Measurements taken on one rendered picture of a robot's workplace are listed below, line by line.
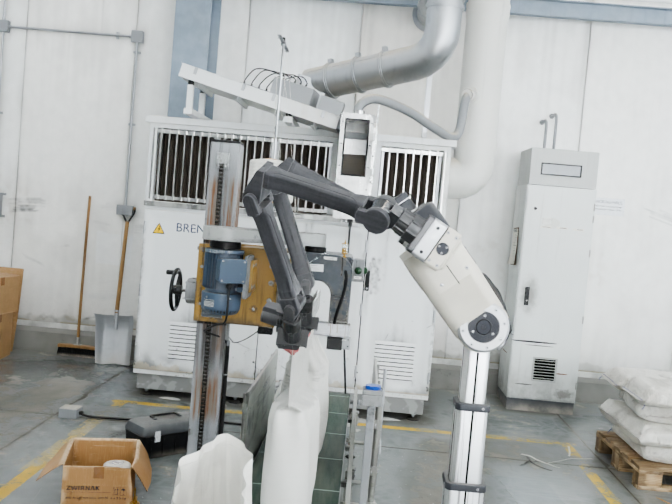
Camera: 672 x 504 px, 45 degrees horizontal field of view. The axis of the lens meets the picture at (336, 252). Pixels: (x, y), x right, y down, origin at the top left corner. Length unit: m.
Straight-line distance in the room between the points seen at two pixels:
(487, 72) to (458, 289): 4.09
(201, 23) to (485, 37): 2.36
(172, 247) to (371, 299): 1.53
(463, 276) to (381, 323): 3.61
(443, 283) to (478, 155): 3.94
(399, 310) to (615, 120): 2.78
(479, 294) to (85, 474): 2.25
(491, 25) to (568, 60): 1.30
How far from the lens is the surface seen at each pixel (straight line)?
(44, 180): 7.81
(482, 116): 6.32
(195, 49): 7.06
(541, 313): 6.82
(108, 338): 7.40
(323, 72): 5.88
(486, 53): 6.40
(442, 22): 5.55
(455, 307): 2.45
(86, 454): 4.45
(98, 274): 7.65
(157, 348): 6.22
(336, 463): 3.76
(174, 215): 6.09
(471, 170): 6.28
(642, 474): 5.35
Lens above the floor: 1.52
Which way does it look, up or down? 3 degrees down
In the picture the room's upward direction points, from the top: 5 degrees clockwise
